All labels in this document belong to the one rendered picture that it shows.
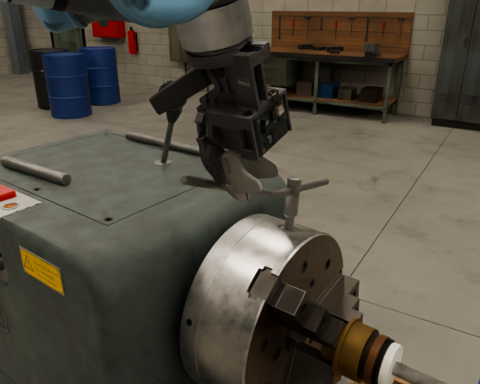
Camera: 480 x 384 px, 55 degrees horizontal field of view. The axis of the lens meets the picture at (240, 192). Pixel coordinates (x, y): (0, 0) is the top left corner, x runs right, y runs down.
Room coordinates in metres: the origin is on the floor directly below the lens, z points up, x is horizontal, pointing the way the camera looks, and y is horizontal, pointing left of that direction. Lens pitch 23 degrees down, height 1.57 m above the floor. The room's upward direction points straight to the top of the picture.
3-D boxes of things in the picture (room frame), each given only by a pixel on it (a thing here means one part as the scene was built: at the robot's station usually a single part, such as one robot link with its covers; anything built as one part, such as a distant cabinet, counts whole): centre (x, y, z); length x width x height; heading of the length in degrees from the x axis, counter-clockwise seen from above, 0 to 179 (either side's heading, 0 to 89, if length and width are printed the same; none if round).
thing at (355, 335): (0.56, -0.18, 1.08); 0.09 x 0.09 x 0.09; 53
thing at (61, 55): (6.81, 2.51, 0.44); 0.59 x 0.59 x 0.88
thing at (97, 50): (7.74, 2.31, 0.44); 0.59 x 0.59 x 0.88
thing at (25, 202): (0.73, 0.41, 1.23); 0.13 x 0.08 x 0.06; 53
